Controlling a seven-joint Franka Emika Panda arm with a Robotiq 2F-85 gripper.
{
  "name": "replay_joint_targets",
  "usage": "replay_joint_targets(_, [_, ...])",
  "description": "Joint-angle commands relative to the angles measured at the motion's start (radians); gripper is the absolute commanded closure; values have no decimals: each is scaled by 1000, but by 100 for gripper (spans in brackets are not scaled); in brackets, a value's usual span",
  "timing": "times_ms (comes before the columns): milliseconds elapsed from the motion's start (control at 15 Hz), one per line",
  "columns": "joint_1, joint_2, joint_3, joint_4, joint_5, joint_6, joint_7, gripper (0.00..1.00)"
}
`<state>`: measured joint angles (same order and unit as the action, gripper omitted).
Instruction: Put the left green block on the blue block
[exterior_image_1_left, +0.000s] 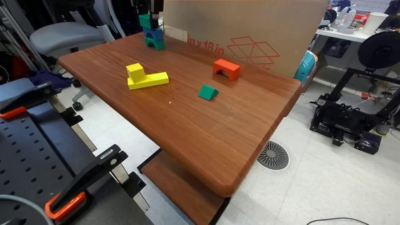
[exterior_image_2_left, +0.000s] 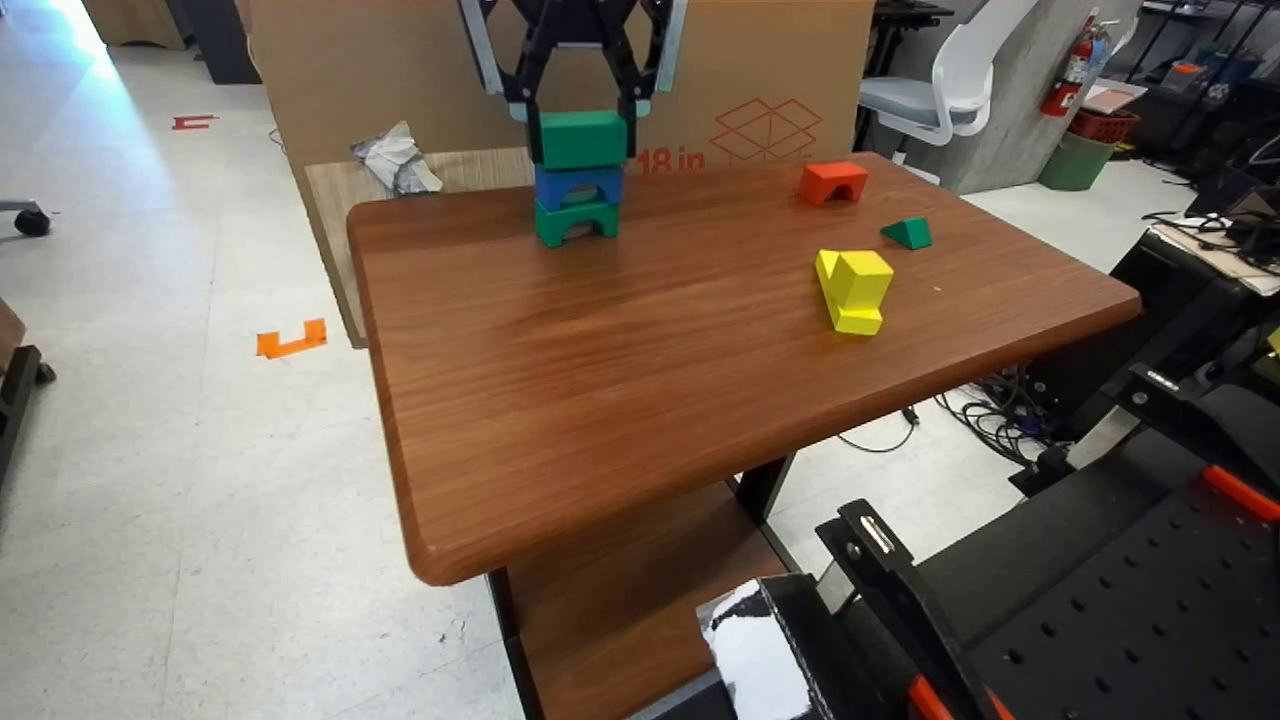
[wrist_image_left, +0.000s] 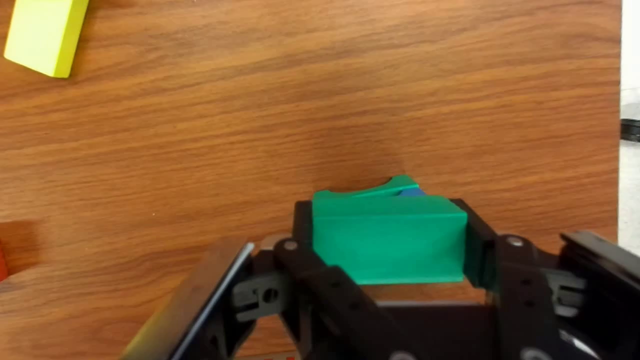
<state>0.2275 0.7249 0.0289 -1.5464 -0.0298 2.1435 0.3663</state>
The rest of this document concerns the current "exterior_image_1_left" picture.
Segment green rectangular block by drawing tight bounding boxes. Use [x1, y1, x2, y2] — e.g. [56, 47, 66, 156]
[138, 12, 161, 31]

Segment blue arch block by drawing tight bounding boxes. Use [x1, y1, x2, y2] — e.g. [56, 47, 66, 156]
[143, 27, 166, 43]

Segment green arch block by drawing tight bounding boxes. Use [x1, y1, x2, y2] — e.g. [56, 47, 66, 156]
[144, 36, 167, 52]

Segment yellow L-shaped block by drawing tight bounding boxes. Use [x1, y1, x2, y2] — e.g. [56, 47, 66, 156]
[126, 61, 171, 91]

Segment orange arch block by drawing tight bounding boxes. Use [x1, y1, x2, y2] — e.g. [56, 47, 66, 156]
[213, 57, 243, 82]

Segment green wedge block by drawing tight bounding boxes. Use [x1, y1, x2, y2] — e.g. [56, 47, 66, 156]
[198, 83, 221, 102]

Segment grey office chair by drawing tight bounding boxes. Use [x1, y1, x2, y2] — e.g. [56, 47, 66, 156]
[29, 0, 127, 112]

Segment large printed cardboard box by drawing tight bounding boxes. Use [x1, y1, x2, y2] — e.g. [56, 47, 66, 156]
[163, 0, 331, 79]

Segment dark blue cloth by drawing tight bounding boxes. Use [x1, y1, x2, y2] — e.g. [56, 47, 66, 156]
[28, 69, 76, 91]

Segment grey tripod legs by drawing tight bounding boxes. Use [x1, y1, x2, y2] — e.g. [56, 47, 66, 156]
[0, 3, 53, 72]

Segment teal plastic object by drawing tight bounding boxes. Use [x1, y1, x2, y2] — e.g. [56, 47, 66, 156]
[294, 49, 319, 87]

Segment wooden table lower shelf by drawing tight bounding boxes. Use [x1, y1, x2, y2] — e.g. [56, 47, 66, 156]
[138, 149, 232, 225]

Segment round metal floor drain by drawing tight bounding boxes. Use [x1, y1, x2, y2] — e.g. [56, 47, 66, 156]
[257, 139, 291, 171]

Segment clear plastic bottle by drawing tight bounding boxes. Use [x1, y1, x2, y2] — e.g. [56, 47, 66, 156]
[336, 4, 359, 29]

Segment white background table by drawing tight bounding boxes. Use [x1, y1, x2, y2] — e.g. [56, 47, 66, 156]
[316, 26, 373, 43]

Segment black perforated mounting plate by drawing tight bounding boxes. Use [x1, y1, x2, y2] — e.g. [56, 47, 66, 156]
[0, 116, 79, 211]

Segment small red box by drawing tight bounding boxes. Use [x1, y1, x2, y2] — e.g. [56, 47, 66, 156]
[354, 12, 371, 24]

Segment black 3D printer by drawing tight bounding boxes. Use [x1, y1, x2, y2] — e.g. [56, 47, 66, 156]
[311, 66, 400, 147]

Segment black filament spool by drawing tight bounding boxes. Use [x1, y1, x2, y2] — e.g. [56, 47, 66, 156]
[357, 29, 400, 71]

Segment small black box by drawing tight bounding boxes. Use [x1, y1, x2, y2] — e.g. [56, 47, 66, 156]
[354, 131, 383, 156]

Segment black metal bracket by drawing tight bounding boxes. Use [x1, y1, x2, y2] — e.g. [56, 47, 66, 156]
[61, 106, 86, 127]
[121, 171, 148, 199]

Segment black clamp orange handle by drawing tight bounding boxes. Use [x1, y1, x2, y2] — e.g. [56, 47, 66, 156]
[44, 143, 129, 222]
[0, 104, 29, 122]

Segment grey cable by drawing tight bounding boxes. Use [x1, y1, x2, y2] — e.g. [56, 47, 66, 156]
[0, 193, 56, 225]

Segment black floor cable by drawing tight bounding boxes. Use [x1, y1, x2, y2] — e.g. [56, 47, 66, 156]
[306, 216, 371, 225]

